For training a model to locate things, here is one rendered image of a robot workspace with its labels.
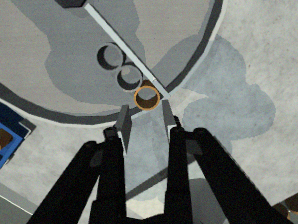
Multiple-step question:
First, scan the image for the grey metal ring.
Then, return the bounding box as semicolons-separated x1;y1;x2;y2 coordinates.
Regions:
115;62;143;92
94;42;127;73

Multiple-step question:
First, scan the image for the blue crate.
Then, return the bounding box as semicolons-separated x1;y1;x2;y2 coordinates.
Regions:
0;102;37;169

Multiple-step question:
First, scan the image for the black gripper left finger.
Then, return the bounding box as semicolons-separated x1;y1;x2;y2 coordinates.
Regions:
26;104;132;224

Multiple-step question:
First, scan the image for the bronze bushing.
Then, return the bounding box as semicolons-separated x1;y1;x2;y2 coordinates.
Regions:
0;128;13;150
134;80;160;111

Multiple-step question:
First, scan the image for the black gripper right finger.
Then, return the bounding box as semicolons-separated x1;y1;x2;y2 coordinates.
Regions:
162;99;294;224

